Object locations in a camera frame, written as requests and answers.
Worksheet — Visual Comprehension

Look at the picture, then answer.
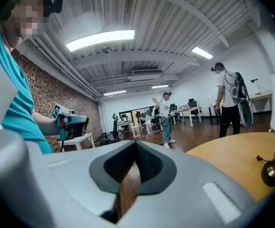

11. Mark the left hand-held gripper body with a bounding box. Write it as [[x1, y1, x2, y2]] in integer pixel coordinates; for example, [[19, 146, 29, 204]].
[[51, 103, 90, 143]]

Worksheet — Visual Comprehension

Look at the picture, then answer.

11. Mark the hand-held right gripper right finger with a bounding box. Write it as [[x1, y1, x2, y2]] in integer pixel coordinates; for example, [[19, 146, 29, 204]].
[[136, 141, 178, 196]]

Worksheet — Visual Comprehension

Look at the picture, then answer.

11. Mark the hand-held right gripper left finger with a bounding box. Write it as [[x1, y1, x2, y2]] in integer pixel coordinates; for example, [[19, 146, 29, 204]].
[[89, 141, 137, 195]]

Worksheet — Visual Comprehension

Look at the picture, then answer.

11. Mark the person's left forearm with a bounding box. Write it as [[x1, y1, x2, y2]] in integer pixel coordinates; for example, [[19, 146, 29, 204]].
[[31, 113, 60, 137]]

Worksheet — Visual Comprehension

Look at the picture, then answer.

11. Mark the black office chair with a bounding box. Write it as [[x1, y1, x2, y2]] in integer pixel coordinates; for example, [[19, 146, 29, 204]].
[[99, 113, 122, 146], [187, 98, 201, 122], [134, 111, 144, 129]]

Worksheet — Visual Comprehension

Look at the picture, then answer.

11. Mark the wood top white desk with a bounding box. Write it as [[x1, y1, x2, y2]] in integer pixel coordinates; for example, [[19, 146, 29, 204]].
[[174, 106, 202, 128]]

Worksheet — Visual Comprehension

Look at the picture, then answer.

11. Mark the round wooden desk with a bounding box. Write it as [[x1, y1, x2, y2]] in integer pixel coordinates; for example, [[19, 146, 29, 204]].
[[186, 132, 275, 202]]

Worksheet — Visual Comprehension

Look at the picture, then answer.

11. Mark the black desk lamp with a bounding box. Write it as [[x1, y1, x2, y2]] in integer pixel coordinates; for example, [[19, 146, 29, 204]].
[[250, 78, 262, 95]]

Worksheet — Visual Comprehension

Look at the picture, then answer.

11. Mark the small white table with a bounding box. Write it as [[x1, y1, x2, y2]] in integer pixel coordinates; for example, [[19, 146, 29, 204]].
[[57, 133, 96, 152]]

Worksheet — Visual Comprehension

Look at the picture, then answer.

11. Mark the person's teal shirt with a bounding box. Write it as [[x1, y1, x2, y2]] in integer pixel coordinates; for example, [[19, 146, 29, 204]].
[[0, 22, 54, 155]]

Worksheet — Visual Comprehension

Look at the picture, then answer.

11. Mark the ceiling air conditioner unit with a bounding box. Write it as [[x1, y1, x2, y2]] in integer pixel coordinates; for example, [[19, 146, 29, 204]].
[[127, 68, 163, 82]]

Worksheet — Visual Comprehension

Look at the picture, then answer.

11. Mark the person's head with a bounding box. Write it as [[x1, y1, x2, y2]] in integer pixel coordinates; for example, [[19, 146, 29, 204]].
[[0, 0, 54, 48]]

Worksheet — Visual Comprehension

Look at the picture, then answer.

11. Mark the black head-worn camera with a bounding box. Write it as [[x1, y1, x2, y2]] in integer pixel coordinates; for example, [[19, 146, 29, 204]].
[[48, 0, 64, 15]]

